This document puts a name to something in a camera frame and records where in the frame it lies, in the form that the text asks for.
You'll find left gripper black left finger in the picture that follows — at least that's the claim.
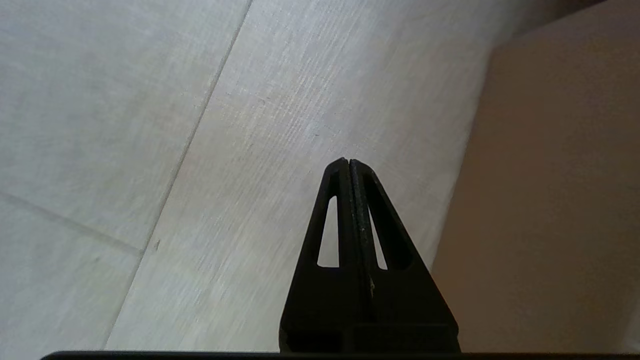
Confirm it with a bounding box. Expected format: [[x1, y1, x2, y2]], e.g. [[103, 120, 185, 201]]
[[279, 157, 372, 353]]

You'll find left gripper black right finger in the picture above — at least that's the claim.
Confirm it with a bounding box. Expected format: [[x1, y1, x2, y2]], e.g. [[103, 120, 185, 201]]
[[348, 159, 462, 353]]

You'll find brown cardboard shoe box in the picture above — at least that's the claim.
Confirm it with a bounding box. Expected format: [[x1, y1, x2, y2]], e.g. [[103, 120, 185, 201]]
[[430, 0, 640, 353]]

